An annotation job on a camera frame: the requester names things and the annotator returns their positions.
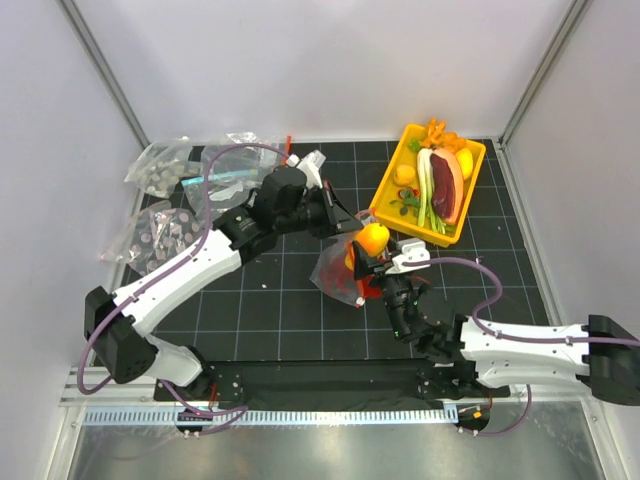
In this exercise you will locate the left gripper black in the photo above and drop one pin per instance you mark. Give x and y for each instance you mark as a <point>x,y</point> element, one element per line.
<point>343,219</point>

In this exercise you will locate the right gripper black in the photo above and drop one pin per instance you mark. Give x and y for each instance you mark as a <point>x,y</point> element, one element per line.
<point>366,264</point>

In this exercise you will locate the orange toy pumpkin slice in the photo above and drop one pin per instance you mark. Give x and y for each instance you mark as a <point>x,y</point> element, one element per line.
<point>373,238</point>

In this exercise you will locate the red toy lobster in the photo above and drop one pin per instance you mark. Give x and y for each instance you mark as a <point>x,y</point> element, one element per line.
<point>336,280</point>

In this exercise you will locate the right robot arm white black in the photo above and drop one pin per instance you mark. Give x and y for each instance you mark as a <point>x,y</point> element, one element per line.
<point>599,354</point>

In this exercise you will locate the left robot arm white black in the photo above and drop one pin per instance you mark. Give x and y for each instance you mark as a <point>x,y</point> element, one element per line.
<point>119,326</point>

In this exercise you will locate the clear bag blue zipper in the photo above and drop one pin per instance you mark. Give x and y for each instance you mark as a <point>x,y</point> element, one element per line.
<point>236,173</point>

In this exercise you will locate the bag of pink discs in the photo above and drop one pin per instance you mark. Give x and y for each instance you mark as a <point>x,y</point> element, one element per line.
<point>152,237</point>

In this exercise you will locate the bag of white pieces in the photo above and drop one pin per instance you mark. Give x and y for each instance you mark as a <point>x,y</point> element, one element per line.
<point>161,167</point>

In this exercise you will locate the black grid mat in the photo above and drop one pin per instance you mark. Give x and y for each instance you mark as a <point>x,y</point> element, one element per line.
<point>270,310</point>

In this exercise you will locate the yellow plastic tray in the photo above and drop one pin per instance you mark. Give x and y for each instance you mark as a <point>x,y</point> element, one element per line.
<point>387,190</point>

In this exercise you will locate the toy radish with leaves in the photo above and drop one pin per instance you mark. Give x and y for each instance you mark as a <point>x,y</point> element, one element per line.
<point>407,201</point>

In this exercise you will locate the toy green onion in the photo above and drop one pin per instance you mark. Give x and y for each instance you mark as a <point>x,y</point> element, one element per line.
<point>426,214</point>

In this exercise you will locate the green toy grapes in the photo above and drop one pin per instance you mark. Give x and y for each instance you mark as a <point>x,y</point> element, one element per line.
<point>414,146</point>

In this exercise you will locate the toy meat slab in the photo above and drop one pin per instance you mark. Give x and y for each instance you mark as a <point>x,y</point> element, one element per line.
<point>448,181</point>

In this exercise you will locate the yellow toy lemon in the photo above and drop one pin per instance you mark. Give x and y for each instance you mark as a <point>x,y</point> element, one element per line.
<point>466,162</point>

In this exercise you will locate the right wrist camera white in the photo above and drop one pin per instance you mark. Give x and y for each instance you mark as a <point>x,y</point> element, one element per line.
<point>410,254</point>

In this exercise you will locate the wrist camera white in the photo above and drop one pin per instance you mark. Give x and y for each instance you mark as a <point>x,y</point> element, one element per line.
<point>410,254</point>
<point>310,165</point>

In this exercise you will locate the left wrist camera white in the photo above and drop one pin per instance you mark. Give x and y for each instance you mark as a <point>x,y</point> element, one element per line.
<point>310,165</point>

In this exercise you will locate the slotted cable duct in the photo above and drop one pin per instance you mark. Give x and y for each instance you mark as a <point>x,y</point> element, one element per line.
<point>180,417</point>

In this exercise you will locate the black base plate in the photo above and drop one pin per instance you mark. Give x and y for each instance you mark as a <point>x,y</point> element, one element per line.
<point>348,385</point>

